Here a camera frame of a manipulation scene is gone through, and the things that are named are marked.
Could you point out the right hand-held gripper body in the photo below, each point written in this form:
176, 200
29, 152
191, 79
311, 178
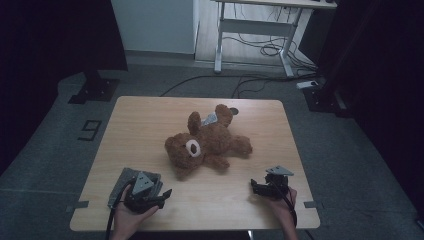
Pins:
278, 181

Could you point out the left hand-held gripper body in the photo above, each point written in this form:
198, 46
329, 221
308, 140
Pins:
143, 186

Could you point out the grey cloth garment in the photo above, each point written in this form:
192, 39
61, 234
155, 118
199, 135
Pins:
121, 181

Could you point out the brown teddy bear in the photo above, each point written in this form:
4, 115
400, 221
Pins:
210, 143

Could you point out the person's right hand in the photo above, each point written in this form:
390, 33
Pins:
283, 210

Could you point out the person's left hand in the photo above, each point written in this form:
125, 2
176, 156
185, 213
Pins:
128, 218

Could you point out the grey tape strip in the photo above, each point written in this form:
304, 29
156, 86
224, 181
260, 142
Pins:
78, 205
313, 204

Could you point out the dark round table grommet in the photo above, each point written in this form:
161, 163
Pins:
235, 111

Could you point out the black tape floor mark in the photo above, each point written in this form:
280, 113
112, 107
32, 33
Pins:
96, 126

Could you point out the white power strip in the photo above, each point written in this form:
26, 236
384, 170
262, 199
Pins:
307, 84

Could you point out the dark curtain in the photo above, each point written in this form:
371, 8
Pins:
50, 50
383, 66

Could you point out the black stand base plate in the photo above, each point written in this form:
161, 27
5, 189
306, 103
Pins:
96, 90
321, 100

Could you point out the white metal frame desk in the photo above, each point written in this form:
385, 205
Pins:
255, 27

